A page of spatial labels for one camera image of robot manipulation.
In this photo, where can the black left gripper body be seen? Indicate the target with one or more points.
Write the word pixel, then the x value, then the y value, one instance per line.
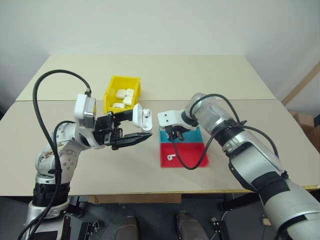
pixel 105 130

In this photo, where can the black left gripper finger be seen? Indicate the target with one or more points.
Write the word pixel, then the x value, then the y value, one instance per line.
pixel 125 116
pixel 132 139

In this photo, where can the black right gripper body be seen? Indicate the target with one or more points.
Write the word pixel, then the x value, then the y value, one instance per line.
pixel 178 129

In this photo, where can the white earbud case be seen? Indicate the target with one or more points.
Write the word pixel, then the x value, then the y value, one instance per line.
pixel 138 117
pixel 118 105
pixel 129 92
pixel 120 93
pixel 127 100

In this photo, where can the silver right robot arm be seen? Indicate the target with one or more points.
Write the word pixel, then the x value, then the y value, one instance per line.
pixel 252 150

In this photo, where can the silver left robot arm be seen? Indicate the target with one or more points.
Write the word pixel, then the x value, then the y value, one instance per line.
pixel 65 160

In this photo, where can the closed white earbud case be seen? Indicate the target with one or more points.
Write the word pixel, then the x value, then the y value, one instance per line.
pixel 118 105
pixel 129 92
pixel 127 100
pixel 120 93

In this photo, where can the yellow plastic bin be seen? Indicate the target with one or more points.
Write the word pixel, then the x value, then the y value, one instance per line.
pixel 110 100

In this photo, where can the blue plastic tray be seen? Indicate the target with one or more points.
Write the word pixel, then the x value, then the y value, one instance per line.
pixel 193 136

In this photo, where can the red plastic tray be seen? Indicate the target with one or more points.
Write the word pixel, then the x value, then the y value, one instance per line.
pixel 190 152

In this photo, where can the white earbud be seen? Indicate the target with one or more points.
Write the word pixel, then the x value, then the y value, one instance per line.
pixel 171 157

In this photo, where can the dark rounded shape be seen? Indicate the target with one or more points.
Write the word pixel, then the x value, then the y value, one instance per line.
pixel 128 228
pixel 188 226

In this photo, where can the brown cardboard box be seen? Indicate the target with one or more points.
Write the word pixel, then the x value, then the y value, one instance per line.
pixel 306 122

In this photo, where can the wooden beam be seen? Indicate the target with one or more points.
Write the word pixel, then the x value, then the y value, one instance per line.
pixel 301 81

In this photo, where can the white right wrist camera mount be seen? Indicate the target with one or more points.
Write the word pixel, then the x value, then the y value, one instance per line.
pixel 168 118

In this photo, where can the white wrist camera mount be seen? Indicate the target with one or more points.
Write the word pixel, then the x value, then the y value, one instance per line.
pixel 83 110
pixel 168 118

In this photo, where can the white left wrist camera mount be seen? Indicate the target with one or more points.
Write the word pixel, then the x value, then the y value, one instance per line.
pixel 83 110

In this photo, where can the black metal bracket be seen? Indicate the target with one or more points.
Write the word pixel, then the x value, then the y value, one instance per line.
pixel 91 228

